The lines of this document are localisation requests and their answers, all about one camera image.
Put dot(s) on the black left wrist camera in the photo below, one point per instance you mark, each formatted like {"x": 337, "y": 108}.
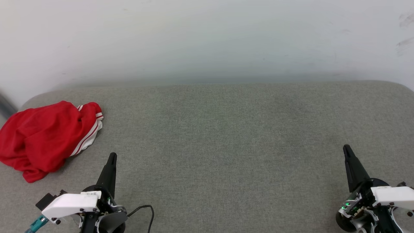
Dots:
{"x": 48, "y": 200}

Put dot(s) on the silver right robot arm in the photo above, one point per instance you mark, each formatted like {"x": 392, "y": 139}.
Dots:
{"x": 381, "y": 221}

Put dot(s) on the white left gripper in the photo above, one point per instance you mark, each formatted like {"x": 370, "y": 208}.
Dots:
{"x": 71, "y": 204}

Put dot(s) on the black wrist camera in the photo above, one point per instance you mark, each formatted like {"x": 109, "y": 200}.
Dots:
{"x": 402, "y": 184}
{"x": 48, "y": 200}

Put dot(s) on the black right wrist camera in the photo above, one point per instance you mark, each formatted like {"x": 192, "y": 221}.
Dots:
{"x": 402, "y": 184}

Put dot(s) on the red shirt white sleeves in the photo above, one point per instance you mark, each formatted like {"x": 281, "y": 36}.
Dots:
{"x": 38, "y": 139}

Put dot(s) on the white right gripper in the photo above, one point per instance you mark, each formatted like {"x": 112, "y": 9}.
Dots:
{"x": 394, "y": 195}

